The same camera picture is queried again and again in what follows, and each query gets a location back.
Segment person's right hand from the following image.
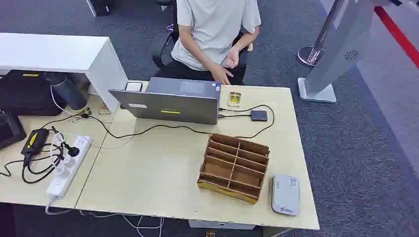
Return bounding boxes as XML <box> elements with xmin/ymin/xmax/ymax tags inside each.
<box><xmin>211</xmin><ymin>64</ymin><xmax>235</xmax><ymax>86</ymax></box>

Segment person's left hand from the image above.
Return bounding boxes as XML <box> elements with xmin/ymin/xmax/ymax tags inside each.
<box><xmin>222</xmin><ymin>47</ymin><xmax>241</xmax><ymax>70</ymax></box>

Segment gold card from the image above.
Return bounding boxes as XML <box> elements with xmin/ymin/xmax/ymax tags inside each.
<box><xmin>227</xmin><ymin>91</ymin><xmax>242</xmax><ymax>108</ymax></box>

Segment person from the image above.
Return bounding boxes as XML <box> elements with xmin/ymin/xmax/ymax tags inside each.
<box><xmin>152</xmin><ymin>0</ymin><xmax>262</xmax><ymax>86</ymax></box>

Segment dark external drive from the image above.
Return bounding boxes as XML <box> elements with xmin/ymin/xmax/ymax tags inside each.
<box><xmin>251</xmin><ymin>110</ymin><xmax>268</xmax><ymax>122</ymax></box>

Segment grey laptop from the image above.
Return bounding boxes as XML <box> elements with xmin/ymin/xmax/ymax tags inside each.
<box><xmin>108</xmin><ymin>77</ymin><xmax>221</xmax><ymax>125</ymax></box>

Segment black office chair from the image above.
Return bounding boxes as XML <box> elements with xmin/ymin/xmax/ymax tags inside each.
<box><xmin>152</xmin><ymin>0</ymin><xmax>250</xmax><ymax>84</ymax></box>

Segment smartphone with white screen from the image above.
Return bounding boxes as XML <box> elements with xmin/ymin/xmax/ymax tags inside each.
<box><xmin>124</xmin><ymin>81</ymin><xmax>144</xmax><ymax>93</ymax></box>

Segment wooden compartment box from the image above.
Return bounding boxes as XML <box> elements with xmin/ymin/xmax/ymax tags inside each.
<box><xmin>197</xmin><ymin>132</ymin><xmax>271</xmax><ymax>205</ymax></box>

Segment grey kiosk stand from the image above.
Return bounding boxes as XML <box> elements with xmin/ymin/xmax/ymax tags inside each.
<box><xmin>297</xmin><ymin>0</ymin><xmax>392</xmax><ymax>104</ymax></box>

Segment grey card reader device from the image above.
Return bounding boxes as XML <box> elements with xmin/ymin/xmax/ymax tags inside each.
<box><xmin>271</xmin><ymin>174</ymin><xmax>301</xmax><ymax>217</ymax></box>

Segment dark thermos bottle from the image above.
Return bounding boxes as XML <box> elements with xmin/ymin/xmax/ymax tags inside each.
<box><xmin>44</xmin><ymin>72</ymin><xmax>88</xmax><ymax>111</ymax></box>

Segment black plug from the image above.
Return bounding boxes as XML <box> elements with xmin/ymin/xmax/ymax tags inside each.
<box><xmin>63</xmin><ymin>142</ymin><xmax>81</xmax><ymax>158</ymax></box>

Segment white desk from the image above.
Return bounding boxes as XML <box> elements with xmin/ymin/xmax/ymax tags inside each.
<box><xmin>0</xmin><ymin>33</ymin><xmax>128</xmax><ymax>114</ymax></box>

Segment white power strip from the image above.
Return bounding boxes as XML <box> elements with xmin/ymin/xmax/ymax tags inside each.
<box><xmin>45</xmin><ymin>134</ymin><xmax>93</xmax><ymax>199</ymax></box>

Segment black bag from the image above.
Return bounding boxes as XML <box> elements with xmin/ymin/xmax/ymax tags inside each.
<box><xmin>0</xmin><ymin>70</ymin><xmax>68</xmax><ymax>117</ymax></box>

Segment black laptop power adapter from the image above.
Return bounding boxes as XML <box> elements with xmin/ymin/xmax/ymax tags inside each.
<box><xmin>20</xmin><ymin>128</ymin><xmax>50</xmax><ymax>157</ymax></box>

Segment black device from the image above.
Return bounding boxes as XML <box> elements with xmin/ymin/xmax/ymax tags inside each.
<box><xmin>0</xmin><ymin>110</ymin><xmax>27</xmax><ymax>151</ymax></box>

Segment short black drive cable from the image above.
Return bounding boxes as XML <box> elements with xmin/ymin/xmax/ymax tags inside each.
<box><xmin>218</xmin><ymin>113</ymin><xmax>252</xmax><ymax>119</ymax></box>

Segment chrome stanchion post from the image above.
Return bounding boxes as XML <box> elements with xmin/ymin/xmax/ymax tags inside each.
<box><xmin>296</xmin><ymin>0</ymin><xmax>346</xmax><ymax>68</ymax></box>

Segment long black power cable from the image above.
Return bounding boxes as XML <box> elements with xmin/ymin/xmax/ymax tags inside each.
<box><xmin>41</xmin><ymin>104</ymin><xmax>276</xmax><ymax>140</ymax></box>

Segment grey under-desk bracket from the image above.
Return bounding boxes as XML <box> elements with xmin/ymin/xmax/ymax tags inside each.
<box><xmin>188</xmin><ymin>220</ymin><xmax>256</xmax><ymax>231</ymax></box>

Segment thin white cable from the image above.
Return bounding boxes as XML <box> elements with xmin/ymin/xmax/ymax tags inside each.
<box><xmin>49</xmin><ymin>85</ymin><xmax>137</xmax><ymax>150</ymax></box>

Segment white power strip cord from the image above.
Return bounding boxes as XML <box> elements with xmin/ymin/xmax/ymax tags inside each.
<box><xmin>45</xmin><ymin>196</ymin><xmax>165</xmax><ymax>237</ymax></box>

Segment black adapter cord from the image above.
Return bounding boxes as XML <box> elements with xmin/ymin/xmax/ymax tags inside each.
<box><xmin>0</xmin><ymin>129</ymin><xmax>66</xmax><ymax>184</ymax></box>

